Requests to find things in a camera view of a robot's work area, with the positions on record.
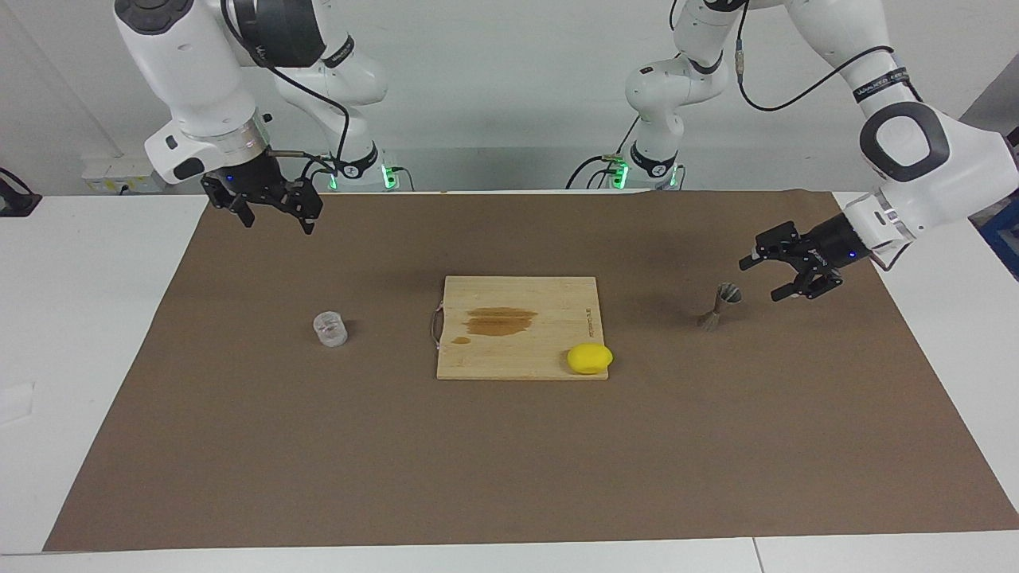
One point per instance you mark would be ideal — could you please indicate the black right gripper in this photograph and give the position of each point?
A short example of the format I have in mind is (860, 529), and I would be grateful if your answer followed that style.
(255, 183)

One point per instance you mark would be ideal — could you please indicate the brown table mat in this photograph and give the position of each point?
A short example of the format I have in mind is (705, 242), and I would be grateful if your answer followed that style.
(478, 461)

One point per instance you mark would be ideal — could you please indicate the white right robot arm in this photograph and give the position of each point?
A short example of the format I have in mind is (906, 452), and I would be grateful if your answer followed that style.
(199, 72)

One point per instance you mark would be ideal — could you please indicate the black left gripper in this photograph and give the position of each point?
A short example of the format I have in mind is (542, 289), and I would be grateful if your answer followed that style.
(824, 243)

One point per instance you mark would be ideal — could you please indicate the white paper scrap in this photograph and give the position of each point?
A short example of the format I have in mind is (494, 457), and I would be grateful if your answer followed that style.
(16, 402)

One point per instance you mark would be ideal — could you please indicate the black clamp mount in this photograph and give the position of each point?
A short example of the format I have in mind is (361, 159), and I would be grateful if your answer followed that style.
(16, 199)

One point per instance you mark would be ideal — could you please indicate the blue box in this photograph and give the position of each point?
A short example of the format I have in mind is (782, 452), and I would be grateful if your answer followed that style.
(1005, 239)

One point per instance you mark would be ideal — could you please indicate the steel double jigger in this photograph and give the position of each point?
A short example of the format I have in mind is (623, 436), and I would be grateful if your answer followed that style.
(720, 306)

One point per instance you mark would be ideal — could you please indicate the yellow lemon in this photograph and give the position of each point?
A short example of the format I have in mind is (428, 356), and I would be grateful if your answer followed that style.
(589, 359)

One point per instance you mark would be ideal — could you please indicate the white wall socket box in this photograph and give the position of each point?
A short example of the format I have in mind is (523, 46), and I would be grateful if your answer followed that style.
(119, 173)

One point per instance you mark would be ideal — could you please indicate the small clear glass cup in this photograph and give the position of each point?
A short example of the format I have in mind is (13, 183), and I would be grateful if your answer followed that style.
(330, 329)

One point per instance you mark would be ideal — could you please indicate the wooden cutting board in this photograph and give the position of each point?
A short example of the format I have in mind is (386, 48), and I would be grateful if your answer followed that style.
(509, 350)

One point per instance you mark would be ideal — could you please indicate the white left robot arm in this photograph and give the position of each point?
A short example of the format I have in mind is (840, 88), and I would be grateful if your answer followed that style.
(899, 143)

